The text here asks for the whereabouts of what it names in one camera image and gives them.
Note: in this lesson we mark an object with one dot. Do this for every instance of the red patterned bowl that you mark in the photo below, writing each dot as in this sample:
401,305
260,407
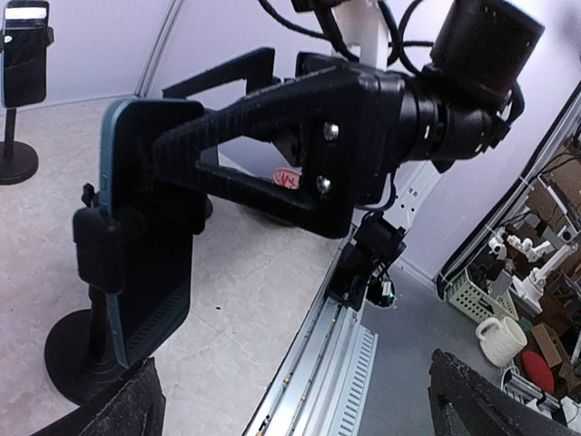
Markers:
288,178

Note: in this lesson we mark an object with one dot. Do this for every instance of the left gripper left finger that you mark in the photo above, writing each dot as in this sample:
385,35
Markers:
133,405

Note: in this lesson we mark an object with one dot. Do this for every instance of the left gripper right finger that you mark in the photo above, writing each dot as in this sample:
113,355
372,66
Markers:
462,402

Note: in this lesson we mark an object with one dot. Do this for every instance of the right aluminium frame post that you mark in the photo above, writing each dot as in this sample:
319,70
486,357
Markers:
145,82

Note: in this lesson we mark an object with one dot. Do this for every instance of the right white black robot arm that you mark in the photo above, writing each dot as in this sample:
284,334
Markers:
382,226

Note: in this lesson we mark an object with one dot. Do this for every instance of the white slotted storage basket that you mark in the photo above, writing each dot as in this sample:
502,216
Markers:
471,293

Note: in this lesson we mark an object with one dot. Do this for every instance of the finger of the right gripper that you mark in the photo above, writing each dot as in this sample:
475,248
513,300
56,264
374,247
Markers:
317,122
255,68

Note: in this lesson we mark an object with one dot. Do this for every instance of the black teal phone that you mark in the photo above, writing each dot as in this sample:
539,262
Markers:
26,35

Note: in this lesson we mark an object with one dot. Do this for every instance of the black pole phone stand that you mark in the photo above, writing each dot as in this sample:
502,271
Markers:
19,160
88,350

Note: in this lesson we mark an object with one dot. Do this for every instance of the red round cushion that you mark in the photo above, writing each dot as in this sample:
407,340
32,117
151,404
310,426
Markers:
537,371

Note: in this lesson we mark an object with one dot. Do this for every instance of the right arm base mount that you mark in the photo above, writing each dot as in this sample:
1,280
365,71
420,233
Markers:
362,274

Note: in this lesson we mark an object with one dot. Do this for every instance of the white ribbed mug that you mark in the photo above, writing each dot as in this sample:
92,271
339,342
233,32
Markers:
501,340

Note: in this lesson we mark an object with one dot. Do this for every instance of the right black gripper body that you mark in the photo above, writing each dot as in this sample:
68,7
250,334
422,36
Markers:
460,104

